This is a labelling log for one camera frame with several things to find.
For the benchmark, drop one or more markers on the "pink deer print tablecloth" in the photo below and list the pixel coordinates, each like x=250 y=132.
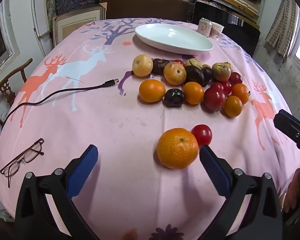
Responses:
x=102 y=130

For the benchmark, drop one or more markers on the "person's right hand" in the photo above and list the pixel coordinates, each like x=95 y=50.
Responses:
x=292 y=192

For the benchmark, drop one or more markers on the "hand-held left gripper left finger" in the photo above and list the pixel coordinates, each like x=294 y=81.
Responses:
x=81 y=172

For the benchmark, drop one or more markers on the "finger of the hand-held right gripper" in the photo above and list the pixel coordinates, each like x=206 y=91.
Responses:
x=290 y=127

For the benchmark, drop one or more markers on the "pink drink can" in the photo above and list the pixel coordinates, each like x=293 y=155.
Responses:
x=203 y=27

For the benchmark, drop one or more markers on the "large tangerine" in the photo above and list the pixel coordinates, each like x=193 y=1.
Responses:
x=177 y=148

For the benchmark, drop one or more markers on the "wooden chair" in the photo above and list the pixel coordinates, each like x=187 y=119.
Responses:
x=6 y=90

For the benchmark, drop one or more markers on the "white oval plate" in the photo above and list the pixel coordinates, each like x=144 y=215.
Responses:
x=165 y=37

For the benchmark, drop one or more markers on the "small yellow fruit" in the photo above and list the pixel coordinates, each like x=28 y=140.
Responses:
x=206 y=66

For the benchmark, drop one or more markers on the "dark brown board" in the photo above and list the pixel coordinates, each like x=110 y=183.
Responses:
x=145 y=8

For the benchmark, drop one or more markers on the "hanging tan woven sheets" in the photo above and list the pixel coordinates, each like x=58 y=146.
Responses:
x=282 y=30

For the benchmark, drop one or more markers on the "pale peach round fruit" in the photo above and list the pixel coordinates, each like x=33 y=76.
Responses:
x=175 y=73
x=142 y=65

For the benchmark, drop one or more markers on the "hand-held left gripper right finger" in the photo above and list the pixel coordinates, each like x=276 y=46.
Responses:
x=213 y=171

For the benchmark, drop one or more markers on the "small tangerine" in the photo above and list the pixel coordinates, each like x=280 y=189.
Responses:
x=233 y=106

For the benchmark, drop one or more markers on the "black glossy board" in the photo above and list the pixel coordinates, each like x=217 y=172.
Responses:
x=245 y=37

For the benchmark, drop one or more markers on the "dark purple fruit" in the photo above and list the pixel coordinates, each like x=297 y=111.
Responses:
x=195 y=76
x=207 y=75
x=158 y=66
x=174 y=97

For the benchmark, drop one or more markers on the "brown framed eyeglasses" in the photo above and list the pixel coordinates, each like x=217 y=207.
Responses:
x=32 y=150

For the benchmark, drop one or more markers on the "pink cloth bundle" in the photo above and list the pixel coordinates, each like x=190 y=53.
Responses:
x=202 y=1

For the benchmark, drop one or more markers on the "white door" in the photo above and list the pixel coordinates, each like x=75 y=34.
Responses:
x=22 y=17

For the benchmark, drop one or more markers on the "white paper cup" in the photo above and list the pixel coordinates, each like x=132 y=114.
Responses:
x=217 y=30

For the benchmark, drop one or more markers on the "large red tomato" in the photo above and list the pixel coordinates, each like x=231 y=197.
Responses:
x=214 y=99

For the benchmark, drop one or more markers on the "yellow speckled fruit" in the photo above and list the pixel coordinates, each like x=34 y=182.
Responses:
x=193 y=63
x=221 y=71

